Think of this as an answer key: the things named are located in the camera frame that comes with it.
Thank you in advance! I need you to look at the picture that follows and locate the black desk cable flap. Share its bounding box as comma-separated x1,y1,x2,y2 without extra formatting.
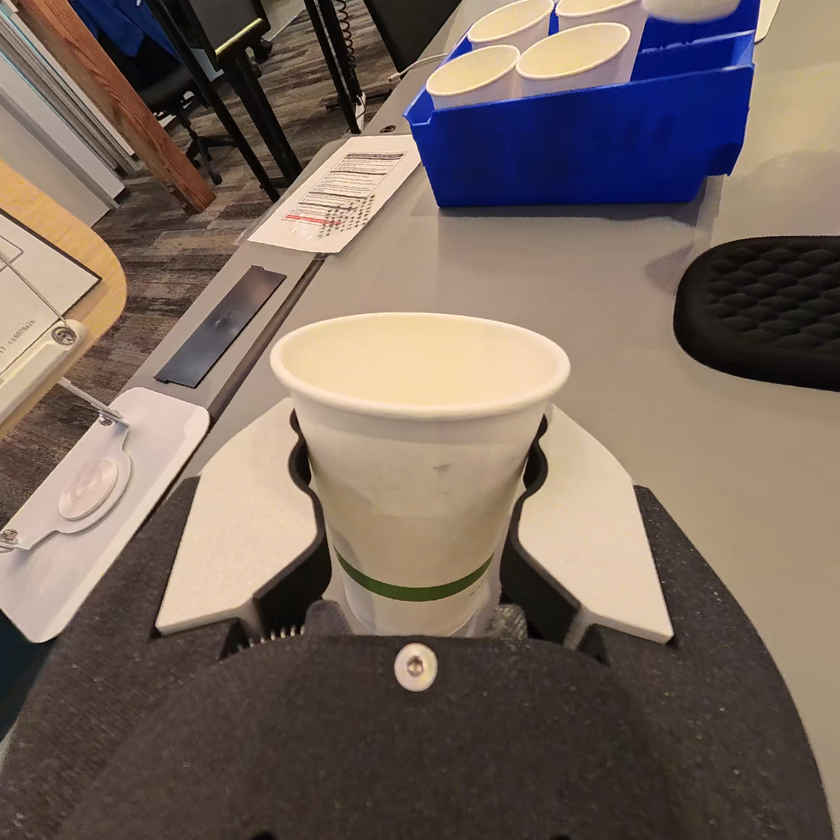
154,264,288,388

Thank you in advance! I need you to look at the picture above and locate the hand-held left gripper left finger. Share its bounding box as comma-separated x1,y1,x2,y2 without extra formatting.
155,397,332,636

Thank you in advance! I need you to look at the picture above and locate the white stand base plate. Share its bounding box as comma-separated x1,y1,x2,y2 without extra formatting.
0,377,211,643

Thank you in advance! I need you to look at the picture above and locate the blue plastic bin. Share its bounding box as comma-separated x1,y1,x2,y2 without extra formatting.
402,0,762,208

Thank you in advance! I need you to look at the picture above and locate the stack of white paper cups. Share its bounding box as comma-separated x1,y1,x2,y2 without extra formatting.
270,313,571,637

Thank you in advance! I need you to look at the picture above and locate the thin wire tether white pin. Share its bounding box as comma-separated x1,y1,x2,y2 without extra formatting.
0,256,74,347

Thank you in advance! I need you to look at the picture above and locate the white cable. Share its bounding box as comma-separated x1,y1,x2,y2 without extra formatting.
389,56,448,84

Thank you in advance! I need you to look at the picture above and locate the black monitor floor stand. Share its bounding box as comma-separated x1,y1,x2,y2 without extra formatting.
141,0,365,201

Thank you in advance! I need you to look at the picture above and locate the black office chair base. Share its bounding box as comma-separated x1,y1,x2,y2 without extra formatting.
141,66,225,186

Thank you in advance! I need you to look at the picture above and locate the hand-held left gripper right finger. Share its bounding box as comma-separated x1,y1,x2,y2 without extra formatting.
505,403,675,644

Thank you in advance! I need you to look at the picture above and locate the blue jacket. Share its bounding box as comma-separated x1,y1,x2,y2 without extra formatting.
85,0,185,67

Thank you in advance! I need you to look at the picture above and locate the black rounded mesh object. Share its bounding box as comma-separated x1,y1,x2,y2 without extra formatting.
674,236,840,392

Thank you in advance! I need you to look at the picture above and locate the laminated printed paper sheet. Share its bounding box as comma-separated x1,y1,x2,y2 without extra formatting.
239,134,422,257

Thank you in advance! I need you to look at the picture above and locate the black coiled cable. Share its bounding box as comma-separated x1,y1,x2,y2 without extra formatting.
336,0,360,74

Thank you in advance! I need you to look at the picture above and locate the white printed instruction sheet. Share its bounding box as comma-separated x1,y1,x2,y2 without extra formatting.
0,210,102,395

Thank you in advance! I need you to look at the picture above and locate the wooden sign board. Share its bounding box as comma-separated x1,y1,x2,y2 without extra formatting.
0,161,129,441

